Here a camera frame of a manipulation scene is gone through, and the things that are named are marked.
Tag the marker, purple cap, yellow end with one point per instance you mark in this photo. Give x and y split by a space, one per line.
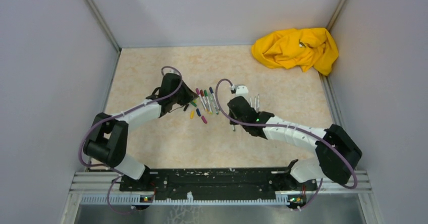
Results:
201 99

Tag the purple pen cap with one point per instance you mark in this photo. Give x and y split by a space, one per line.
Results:
204 119

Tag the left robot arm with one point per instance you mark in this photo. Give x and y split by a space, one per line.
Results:
106 140

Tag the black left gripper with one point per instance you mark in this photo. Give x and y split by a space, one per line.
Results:
190 95

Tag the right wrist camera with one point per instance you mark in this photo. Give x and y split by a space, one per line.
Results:
240 90

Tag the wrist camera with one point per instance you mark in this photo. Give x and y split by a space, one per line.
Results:
240 90
173 71

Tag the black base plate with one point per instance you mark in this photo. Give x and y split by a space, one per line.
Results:
222 184

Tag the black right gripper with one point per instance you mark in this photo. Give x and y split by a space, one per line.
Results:
232 122

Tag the yellow cloth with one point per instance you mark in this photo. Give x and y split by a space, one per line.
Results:
305 48

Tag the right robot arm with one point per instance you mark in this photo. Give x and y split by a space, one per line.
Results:
336 155

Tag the aluminium frame rail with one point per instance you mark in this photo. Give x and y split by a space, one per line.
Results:
103 187

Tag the marker, brown cap, yellow end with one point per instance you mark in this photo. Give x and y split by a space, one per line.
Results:
206 100

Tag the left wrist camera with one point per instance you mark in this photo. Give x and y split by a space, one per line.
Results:
173 71

